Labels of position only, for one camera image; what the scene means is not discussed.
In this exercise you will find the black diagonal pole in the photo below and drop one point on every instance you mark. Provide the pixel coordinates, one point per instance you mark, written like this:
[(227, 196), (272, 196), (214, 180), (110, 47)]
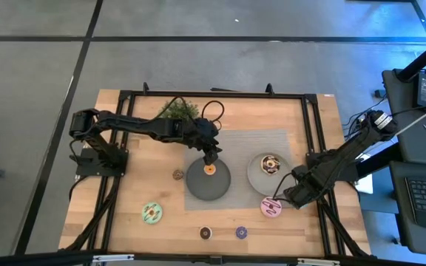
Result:
[(424, 59)]

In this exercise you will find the small orange glazed donut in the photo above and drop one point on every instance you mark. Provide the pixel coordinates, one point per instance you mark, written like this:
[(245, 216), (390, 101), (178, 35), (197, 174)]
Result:
[(209, 170)]

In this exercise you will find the small chocolate donut white rim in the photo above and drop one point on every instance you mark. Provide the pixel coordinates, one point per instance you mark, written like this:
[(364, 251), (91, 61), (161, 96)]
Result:
[(202, 235)]

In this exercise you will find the dark grey side table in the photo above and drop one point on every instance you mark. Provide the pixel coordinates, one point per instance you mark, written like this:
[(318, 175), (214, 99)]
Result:
[(399, 221), (405, 111)]

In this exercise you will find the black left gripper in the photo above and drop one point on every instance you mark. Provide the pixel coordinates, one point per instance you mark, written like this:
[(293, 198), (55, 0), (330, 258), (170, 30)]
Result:
[(203, 133)]

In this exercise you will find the black beam with silver brackets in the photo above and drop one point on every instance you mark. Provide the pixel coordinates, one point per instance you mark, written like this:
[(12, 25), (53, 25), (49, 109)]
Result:
[(198, 259)]

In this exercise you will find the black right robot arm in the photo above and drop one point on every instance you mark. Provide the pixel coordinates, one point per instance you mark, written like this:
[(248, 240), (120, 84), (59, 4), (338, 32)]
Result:
[(350, 151)]

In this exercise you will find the large mint green donut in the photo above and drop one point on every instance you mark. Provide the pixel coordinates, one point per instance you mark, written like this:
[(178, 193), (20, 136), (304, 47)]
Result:
[(157, 218)]

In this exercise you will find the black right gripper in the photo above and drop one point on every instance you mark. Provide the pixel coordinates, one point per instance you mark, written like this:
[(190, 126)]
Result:
[(309, 184)]

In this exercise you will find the dark grey round plate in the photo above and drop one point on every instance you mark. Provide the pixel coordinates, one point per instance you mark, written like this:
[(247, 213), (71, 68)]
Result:
[(205, 188)]

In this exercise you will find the green potted plant black pot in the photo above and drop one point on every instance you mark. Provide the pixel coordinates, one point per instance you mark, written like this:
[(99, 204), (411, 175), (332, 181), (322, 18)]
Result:
[(178, 110)]

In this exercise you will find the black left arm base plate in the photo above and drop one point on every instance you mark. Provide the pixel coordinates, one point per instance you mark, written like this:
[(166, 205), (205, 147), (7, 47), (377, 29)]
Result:
[(87, 168)]

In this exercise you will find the thin white rod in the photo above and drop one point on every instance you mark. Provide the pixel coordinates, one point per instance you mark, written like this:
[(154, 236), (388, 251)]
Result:
[(420, 119)]

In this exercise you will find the large pink donut chocolate drizzle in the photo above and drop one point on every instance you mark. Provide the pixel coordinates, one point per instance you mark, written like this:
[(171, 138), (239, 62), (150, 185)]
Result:
[(268, 212)]

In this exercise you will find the light grey round plate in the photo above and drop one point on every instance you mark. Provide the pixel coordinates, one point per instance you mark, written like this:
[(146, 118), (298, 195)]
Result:
[(261, 183)]

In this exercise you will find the grey woven table mat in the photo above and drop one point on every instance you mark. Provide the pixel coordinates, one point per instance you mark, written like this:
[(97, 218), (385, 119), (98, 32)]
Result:
[(235, 147)]

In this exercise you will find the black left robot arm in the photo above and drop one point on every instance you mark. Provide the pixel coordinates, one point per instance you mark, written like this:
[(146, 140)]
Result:
[(142, 127)]

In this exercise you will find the black aluminium table frame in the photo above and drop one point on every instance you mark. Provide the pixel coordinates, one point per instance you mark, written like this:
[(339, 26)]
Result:
[(216, 94)]

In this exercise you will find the small purple donut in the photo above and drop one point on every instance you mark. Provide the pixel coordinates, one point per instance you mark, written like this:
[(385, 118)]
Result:
[(238, 234)]

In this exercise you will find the small brown donut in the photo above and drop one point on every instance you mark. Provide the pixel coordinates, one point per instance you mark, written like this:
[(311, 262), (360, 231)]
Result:
[(175, 177)]

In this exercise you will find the chocolate donut with sprinkles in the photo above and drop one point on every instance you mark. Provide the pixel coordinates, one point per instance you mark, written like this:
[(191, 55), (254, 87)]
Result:
[(265, 168)]

